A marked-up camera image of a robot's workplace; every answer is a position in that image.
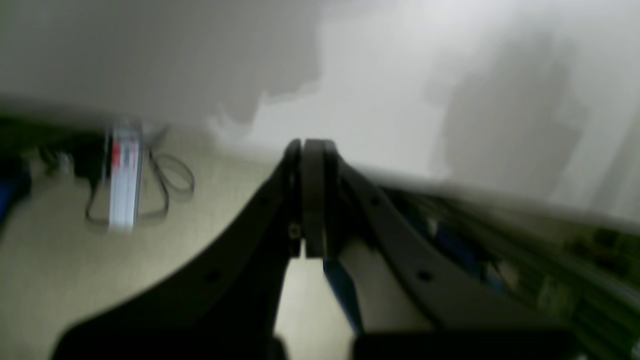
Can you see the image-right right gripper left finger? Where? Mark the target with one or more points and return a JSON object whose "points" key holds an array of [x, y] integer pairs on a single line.
{"points": [[223, 304]]}

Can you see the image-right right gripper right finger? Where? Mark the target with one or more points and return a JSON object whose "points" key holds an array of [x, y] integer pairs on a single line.
{"points": [[407, 300]]}

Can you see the aluminium frame with blue parts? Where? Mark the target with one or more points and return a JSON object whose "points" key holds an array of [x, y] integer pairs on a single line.
{"points": [[576, 268]]}

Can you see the white box on floor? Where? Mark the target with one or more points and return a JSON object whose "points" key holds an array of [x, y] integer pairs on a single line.
{"points": [[126, 162]]}

